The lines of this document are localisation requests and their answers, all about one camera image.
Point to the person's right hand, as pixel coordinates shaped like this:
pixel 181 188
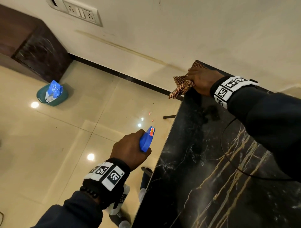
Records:
pixel 204 81

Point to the person's left hand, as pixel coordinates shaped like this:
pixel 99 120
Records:
pixel 127 150

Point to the blue spray bottle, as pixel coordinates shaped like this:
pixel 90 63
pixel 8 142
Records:
pixel 146 139

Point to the brown checkered cloth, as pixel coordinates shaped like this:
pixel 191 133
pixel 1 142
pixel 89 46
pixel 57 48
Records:
pixel 181 87

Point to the person's left forearm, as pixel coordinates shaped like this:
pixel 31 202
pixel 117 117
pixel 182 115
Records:
pixel 82 206

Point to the person's right leg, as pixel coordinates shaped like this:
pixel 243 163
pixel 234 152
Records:
pixel 144 185

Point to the person's leg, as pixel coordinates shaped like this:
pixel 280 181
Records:
pixel 120 219
pixel 144 185

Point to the person's left leg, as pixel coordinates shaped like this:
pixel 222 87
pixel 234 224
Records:
pixel 120 219

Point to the white right wrist marker band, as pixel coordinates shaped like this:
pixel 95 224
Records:
pixel 230 88

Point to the white wrist marker band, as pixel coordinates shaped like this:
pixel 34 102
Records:
pixel 105 175
pixel 230 88

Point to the white left wrist marker band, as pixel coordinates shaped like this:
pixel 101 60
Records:
pixel 105 175

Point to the dark skirting board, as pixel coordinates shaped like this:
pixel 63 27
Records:
pixel 117 75

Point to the black marble table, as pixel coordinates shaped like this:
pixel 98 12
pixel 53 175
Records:
pixel 211 164

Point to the green bin with blue bag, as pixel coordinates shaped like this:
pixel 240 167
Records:
pixel 58 98

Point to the blue crumpled bag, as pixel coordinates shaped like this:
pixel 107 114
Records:
pixel 54 90

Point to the dark wooden cabinet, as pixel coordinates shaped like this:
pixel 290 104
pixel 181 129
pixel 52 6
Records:
pixel 35 47

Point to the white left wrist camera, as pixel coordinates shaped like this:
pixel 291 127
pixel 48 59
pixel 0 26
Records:
pixel 121 199

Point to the white wall switch board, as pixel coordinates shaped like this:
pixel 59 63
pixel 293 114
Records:
pixel 77 11

